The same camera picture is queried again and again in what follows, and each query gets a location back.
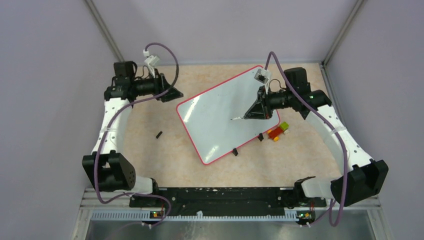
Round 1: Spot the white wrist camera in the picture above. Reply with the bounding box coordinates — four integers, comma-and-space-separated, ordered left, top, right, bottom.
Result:
143, 49, 160, 78
254, 68, 272, 86

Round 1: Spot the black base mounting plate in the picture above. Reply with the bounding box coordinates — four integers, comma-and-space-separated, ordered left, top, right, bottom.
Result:
129, 187, 327, 217

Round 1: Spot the green lego brick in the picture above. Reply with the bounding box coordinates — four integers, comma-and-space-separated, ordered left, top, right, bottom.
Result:
278, 121, 289, 132

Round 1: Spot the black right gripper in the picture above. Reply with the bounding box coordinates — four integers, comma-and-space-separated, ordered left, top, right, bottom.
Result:
244, 85, 295, 120

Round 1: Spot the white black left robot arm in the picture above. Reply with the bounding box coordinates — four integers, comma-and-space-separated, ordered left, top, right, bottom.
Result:
82, 61, 184, 207

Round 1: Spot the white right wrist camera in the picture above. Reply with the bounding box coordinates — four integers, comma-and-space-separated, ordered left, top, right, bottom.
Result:
254, 68, 272, 86

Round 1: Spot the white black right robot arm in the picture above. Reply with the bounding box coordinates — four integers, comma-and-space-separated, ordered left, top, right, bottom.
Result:
242, 67, 389, 207

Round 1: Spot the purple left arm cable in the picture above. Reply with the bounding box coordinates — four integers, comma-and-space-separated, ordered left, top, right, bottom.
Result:
93, 42, 180, 229

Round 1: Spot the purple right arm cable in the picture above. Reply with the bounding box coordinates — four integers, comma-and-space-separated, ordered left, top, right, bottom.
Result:
264, 51, 349, 228

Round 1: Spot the aluminium frame rail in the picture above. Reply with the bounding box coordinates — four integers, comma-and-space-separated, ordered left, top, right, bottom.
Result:
71, 187, 394, 240

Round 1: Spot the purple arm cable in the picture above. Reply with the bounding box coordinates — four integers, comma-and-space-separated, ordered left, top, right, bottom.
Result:
93, 42, 180, 229
264, 51, 349, 228

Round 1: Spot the pink framed whiteboard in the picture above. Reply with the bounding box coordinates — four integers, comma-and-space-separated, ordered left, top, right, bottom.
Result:
176, 65, 281, 165

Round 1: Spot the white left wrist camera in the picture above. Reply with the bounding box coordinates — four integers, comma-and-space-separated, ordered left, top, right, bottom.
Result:
143, 49, 160, 78

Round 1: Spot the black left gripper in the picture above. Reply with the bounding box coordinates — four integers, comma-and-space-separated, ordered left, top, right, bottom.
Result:
130, 68, 183, 102

